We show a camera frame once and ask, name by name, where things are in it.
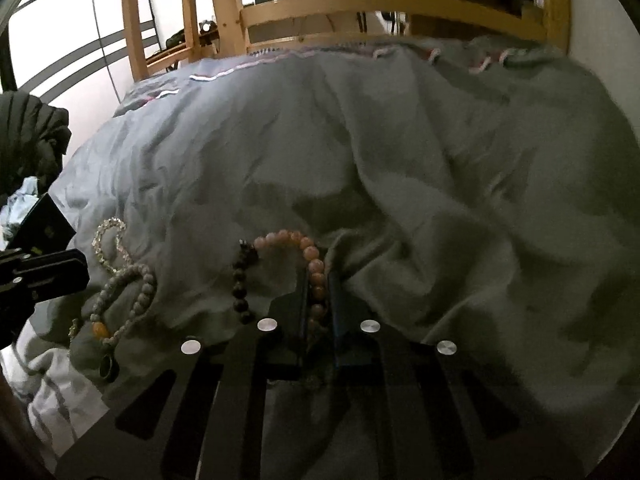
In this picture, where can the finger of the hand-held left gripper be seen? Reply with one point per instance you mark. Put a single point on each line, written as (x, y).
(62, 272)

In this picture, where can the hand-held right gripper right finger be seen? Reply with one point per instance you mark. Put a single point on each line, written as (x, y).
(336, 310)

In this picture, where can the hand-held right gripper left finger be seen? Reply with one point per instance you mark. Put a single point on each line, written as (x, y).
(302, 302)

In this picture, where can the black jewelry box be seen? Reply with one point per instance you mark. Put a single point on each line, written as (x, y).
(47, 222)

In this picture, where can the light blue cloth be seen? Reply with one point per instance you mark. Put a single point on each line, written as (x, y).
(22, 200)

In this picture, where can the black jacket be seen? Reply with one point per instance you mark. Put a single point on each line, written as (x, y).
(30, 135)

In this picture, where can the grey striped duvet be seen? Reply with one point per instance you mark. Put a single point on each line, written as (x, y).
(400, 160)

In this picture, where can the white wardrobe with grey stripes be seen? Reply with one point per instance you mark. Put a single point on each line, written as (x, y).
(65, 35)

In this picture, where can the wooden folding table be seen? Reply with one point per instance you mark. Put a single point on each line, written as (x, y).
(175, 52)

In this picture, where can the wooden ladder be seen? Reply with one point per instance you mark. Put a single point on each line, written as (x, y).
(136, 25)

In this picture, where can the wooden bed frame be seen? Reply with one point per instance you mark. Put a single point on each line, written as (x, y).
(380, 7)

